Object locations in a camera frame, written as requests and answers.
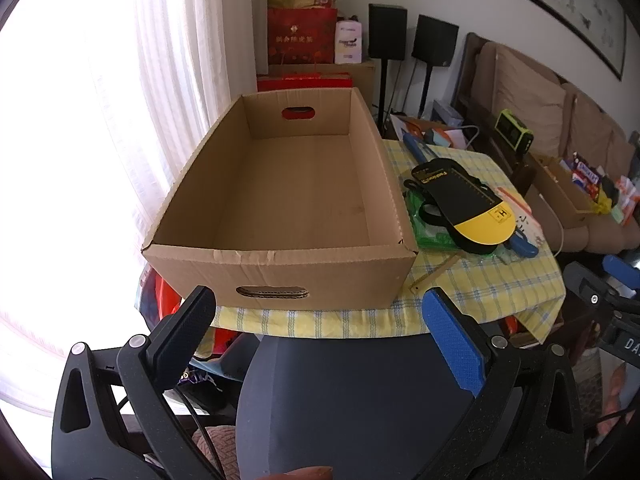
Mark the brown sofa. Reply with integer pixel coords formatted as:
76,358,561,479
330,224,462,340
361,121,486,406
457,32,640,256

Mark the white sheer curtain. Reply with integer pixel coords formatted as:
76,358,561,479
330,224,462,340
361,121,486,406
0,0,258,426

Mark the yellow plaid tablecloth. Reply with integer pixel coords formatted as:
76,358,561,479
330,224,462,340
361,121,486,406
135,140,567,346

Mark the large cardboard box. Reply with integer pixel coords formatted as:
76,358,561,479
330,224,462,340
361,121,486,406
141,87,418,310

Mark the green black portable radio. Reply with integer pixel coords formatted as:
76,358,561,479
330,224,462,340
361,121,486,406
494,109,535,153

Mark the painted paper hand fan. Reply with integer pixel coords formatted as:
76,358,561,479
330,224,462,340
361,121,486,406
409,185,546,297

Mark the blue clothes hanger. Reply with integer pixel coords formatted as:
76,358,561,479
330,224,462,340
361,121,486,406
401,130,540,260

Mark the tall red gift bag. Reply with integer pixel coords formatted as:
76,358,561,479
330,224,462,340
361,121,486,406
267,7,338,66

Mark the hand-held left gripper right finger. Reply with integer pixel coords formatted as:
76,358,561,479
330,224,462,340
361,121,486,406
420,286,586,480

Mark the orange white packet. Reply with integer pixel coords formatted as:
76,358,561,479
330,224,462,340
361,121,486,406
390,114,468,151

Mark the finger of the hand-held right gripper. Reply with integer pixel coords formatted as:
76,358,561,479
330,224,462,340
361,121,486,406
602,255,640,288
564,261,640,358

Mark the red plastic bag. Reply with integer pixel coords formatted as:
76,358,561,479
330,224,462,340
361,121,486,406
142,270,183,333

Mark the low red gift bag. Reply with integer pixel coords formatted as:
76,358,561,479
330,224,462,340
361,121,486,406
257,74,353,93

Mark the white blue small box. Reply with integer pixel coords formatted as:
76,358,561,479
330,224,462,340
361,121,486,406
432,100,463,128

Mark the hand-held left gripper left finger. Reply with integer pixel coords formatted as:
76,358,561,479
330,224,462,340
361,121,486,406
51,285,217,480

